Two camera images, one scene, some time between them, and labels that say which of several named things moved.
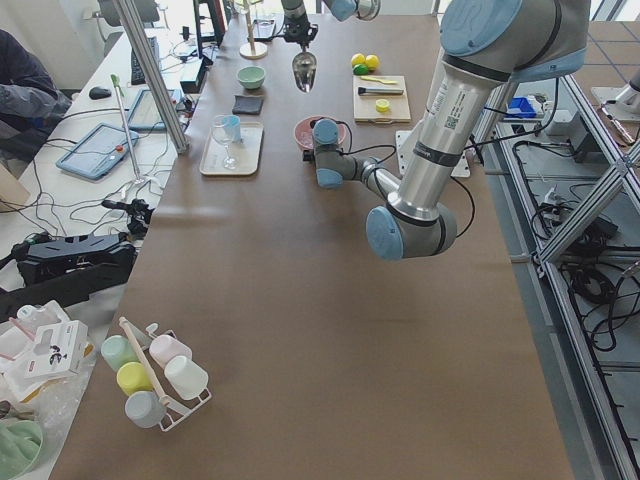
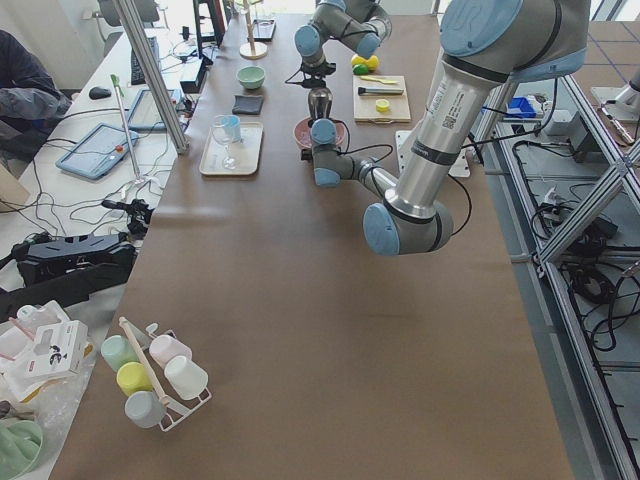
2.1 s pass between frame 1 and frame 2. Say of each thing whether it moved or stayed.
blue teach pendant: stayed
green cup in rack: stayed
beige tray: stayed
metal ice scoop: moved
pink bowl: stayed
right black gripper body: moved
